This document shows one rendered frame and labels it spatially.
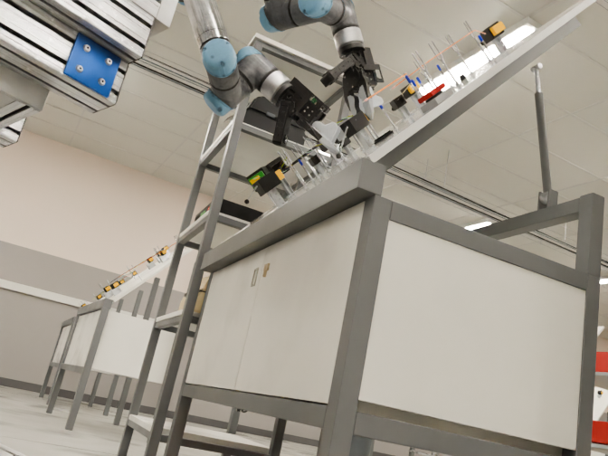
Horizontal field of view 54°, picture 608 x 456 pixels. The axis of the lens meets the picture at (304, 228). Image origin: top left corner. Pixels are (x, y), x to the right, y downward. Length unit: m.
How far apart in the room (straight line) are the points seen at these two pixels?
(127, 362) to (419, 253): 3.42
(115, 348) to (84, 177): 4.96
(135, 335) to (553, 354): 3.43
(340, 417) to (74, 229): 7.95
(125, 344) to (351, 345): 3.41
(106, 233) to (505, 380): 7.95
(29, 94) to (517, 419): 1.12
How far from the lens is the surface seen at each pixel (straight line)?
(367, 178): 1.16
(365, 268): 1.12
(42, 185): 8.95
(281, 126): 1.52
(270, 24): 1.69
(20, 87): 1.22
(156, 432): 2.24
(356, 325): 1.10
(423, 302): 1.18
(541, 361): 1.36
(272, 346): 1.43
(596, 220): 1.55
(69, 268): 8.77
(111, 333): 4.39
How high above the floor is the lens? 0.37
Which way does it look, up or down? 17 degrees up
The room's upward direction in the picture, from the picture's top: 12 degrees clockwise
